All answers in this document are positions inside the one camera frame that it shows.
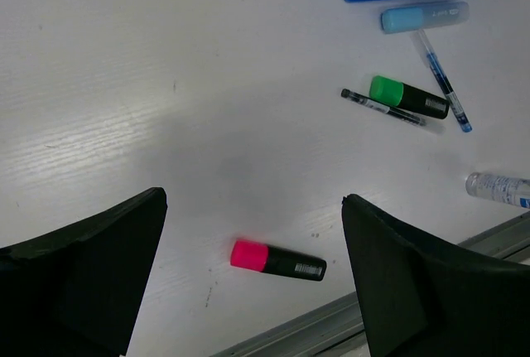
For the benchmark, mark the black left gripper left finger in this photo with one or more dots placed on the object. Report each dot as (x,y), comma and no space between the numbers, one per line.
(77,291)

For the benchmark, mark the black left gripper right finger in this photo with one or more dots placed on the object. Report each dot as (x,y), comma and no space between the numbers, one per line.
(422,296)

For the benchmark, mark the clear glue bottle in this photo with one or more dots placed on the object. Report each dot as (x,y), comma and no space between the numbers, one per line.
(502,189)

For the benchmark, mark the pink cap black highlighter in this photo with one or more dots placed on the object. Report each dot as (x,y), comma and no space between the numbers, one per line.
(265,258)

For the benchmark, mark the black ink pen refill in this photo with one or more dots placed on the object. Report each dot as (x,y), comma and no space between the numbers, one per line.
(406,117)

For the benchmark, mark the blue ink pen refill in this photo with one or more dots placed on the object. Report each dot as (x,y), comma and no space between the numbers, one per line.
(443,81)

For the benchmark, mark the green cap black highlighter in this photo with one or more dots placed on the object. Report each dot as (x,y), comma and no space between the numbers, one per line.
(404,96)

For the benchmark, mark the light blue highlighter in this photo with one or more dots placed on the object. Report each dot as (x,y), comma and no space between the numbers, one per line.
(423,16)

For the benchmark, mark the aluminium table edge rail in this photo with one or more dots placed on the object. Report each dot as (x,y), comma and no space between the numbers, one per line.
(320,331)

